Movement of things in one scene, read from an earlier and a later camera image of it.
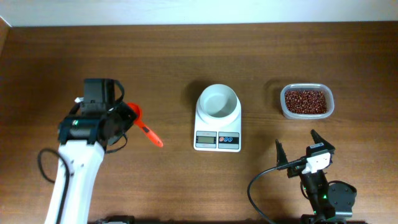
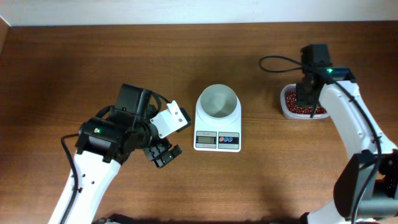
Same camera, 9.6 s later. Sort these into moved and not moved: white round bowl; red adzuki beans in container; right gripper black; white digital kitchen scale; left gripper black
Moved: right gripper black; left gripper black
Not moved: white digital kitchen scale; white round bowl; red adzuki beans in container
